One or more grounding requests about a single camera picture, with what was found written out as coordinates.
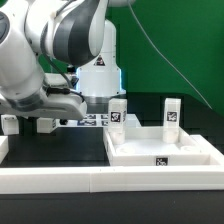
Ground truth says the thin white hanging cable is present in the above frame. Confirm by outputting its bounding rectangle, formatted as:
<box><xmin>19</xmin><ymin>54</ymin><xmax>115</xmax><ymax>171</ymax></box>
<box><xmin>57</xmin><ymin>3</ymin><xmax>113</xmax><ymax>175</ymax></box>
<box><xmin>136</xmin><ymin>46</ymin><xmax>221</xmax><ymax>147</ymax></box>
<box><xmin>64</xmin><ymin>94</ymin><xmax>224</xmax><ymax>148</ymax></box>
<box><xmin>126</xmin><ymin>0</ymin><xmax>214</xmax><ymax>111</ymax></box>

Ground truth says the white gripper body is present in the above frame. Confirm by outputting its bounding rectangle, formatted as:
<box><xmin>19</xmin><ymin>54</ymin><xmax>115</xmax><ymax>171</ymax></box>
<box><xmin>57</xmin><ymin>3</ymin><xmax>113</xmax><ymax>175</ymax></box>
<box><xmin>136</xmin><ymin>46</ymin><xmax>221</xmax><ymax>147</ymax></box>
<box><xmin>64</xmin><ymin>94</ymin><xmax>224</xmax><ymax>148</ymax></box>
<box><xmin>0</xmin><ymin>92</ymin><xmax>87</xmax><ymax>120</ymax></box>

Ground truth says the white U-shaped obstacle fence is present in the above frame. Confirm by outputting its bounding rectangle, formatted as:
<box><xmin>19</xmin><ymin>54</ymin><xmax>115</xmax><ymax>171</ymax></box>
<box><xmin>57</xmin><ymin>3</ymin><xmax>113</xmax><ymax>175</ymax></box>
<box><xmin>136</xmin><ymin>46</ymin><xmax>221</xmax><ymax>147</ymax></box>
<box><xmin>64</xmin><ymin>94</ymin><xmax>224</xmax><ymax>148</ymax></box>
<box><xmin>0</xmin><ymin>135</ymin><xmax>224</xmax><ymax>194</ymax></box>

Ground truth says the white sheet with fiducial tags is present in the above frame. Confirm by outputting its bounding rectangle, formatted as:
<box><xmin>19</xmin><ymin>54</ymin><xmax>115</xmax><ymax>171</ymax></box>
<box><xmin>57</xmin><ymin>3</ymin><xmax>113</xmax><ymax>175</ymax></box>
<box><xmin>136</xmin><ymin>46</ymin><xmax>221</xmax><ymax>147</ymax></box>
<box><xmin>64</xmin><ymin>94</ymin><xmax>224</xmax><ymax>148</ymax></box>
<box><xmin>57</xmin><ymin>114</ymin><xmax>141</xmax><ymax>127</ymax></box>

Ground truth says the white square tabletop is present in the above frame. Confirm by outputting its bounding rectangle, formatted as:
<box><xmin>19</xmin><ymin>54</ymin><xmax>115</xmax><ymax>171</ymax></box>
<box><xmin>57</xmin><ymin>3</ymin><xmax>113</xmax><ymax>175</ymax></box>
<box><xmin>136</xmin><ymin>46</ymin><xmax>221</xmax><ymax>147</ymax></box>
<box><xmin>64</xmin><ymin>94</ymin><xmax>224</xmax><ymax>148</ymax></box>
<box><xmin>103</xmin><ymin>126</ymin><xmax>212</xmax><ymax>166</ymax></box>

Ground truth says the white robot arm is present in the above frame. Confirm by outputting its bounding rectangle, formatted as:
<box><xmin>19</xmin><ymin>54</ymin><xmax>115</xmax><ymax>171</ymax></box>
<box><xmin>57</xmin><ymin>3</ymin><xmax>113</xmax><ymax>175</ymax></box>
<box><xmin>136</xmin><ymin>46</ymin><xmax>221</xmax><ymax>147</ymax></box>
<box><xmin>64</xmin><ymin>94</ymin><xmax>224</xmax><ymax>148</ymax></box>
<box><xmin>0</xmin><ymin>0</ymin><xmax>136</xmax><ymax>120</ymax></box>

